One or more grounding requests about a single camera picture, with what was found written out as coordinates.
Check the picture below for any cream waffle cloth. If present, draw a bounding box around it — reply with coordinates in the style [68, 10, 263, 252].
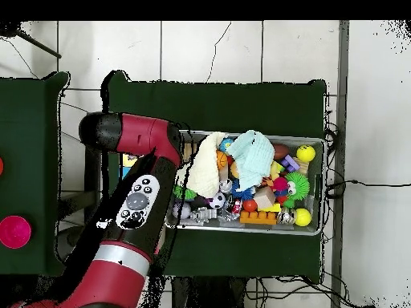
[185, 131, 227, 199]

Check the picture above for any mint waffle cloth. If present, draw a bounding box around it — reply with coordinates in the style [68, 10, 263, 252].
[224, 129, 275, 190]

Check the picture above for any wooden box with three holes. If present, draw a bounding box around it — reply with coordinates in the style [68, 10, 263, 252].
[120, 152, 141, 184]

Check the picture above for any shallow clear mesh bin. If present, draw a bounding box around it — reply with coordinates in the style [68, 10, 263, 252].
[165, 130, 325, 237]

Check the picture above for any small soccer ball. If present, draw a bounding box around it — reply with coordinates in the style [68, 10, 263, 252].
[208, 191, 226, 209]

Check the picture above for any grey toy robot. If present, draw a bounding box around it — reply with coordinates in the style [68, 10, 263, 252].
[188, 206, 219, 225]

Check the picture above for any white baseball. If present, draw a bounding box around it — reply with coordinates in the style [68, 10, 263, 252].
[174, 201, 193, 221]

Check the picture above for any orange toy brick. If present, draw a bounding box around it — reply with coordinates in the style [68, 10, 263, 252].
[238, 210, 279, 225]

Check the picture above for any red spiky ball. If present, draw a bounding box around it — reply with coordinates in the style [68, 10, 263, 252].
[269, 176, 289, 193]

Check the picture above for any purple toy block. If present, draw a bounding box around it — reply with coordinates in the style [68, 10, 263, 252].
[279, 153, 300, 173]

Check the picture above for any crushed silver drink can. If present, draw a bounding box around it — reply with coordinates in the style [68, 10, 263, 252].
[275, 206, 296, 225]

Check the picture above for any green spiky ball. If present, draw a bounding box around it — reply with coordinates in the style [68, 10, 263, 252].
[283, 172, 311, 208]

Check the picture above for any yellow ball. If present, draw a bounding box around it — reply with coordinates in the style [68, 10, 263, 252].
[293, 208, 312, 227]
[296, 144, 315, 163]

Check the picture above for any green cloth side table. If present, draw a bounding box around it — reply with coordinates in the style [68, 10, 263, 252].
[0, 71, 71, 278]

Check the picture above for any pink round disc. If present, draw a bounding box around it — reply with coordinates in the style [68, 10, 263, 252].
[0, 215, 32, 250]

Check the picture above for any black stand pole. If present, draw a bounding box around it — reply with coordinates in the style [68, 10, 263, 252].
[0, 22, 63, 60]

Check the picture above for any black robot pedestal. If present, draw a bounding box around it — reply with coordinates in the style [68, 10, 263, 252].
[160, 277, 248, 308]

